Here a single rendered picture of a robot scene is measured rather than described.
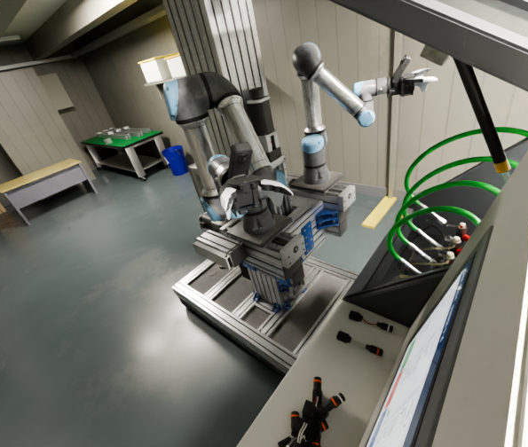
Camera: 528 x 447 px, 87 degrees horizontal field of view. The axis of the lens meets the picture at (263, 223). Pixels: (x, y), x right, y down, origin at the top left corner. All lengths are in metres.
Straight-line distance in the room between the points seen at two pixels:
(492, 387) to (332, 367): 0.64
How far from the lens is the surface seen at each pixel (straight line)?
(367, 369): 0.85
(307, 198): 1.61
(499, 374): 0.23
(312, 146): 1.48
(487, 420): 0.22
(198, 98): 1.01
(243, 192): 0.66
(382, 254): 1.18
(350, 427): 0.79
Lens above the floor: 1.72
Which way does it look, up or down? 32 degrees down
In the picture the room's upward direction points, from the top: 14 degrees counter-clockwise
